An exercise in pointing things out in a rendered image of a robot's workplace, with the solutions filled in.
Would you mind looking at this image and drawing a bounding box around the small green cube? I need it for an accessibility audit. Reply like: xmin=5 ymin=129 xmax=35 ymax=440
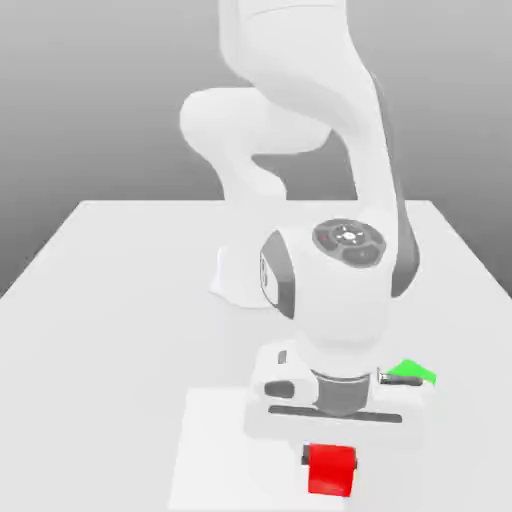
xmin=386 ymin=358 xmax=438 ymax=389

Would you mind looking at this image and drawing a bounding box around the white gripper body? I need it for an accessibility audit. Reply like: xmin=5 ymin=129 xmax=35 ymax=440
xmin=243 ymin=383 xmax=427 ymax=447

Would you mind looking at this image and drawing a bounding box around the small red cube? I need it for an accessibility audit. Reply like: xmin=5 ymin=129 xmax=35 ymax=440
xmin=306 ymin=442 xmax=357 ymax=499

